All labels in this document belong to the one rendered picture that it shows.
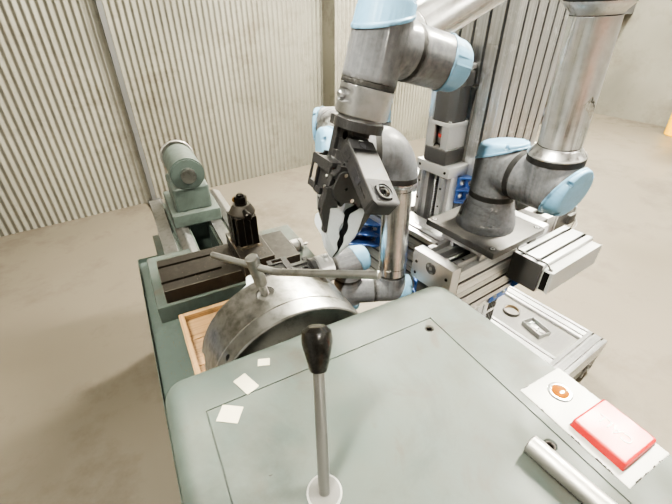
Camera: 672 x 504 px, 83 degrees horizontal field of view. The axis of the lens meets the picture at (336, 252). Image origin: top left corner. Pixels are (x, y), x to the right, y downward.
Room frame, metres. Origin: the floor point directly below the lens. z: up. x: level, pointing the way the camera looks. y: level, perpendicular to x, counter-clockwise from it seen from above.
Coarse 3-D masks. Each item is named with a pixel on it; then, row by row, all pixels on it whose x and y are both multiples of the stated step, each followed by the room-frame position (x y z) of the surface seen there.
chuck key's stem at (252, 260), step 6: (246, 258) 0.52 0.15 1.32; (252, 258) 0.52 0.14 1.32; (258, 258) 0.52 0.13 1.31; (252, 264) 0.51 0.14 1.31; (258, 264) 0.52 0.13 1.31; (252, 270) 0.51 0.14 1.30; (252, 276) 0.52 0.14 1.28; (258, 276) 0.52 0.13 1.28; (264, 276) 0.52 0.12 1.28; (258, 282) 0.52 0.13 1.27; (264, 282) 0.52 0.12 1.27; (264, 288) 0.52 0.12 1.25; (264, 294) 0.52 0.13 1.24
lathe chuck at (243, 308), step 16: (256, 288) 0.55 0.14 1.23; (272, 288) 0.54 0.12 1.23; (288, 288) 0.54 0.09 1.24; (304, 288) 0.55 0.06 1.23; (320, 288) 0.56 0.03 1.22; (336, 288) 0.62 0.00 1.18; (224, 304) 0.54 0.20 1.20; (240, 304) 0.52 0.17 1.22; (256, 304) 0.51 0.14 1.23; (272, 304) 0.50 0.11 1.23; (224, 320) 0.50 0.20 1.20; (240, 320) 0.48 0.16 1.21; (208, 336) 0.50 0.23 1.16; (224, 336) 0.47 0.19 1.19; (208, 352) 0.48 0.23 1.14; (208, 368) 0.46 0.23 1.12
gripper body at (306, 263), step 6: (282, 258) 0.82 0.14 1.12; (306, 258) 0.84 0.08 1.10; (312, 258) 0.82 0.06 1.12; (270, 264) 0.79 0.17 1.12; (276, 264) 0.79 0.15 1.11; (282, 264) 0.80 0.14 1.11; (288, 264) 0.79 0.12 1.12; (294, 264) 0.82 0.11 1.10; (300, 264) 0.82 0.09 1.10; (306, 264) 0.82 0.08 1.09; (312, 264) 0.79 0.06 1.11
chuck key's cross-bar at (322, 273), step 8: (216, 256) 0.56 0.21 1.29; (224, 256) 0.55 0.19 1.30; (240, 264) 0.53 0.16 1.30; (264, 272) 0.51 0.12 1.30; (272, 272) 0.50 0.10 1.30; (280, 272) 0.49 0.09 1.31; (288, 272) 0.48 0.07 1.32; (296, 272) 0.47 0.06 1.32; (304, 272) 0.47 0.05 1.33; (312, 272) 0.46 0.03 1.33; (320, 272) 0.45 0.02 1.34; (328, 272) 0.44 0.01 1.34; (336, 272) 0.44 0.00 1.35; (344, 272) 0.43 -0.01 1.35; (352, 272) 0.42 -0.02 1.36; (360, 272) 0.42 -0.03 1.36; (368, 272) 0.41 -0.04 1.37; (376, 272) 0.41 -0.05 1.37
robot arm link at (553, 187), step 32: (576, 0) 0.77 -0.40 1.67; (608, 0) 0.74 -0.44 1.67; (576, 32) 0.77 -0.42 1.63; (608, 32) 0.75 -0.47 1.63; (576, 64) 0.76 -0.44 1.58; (608, 64) 0.77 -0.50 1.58; (576, 96) 0.76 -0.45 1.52; (544, 128) 0.80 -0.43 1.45; (576, 128) 0.76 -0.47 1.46; (544, 160) 0.76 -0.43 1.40; (576, 160) 0.75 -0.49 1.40; (512, 192) 0.82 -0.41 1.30; (544, 192) 0.75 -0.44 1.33; (576, 192) 0.75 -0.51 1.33
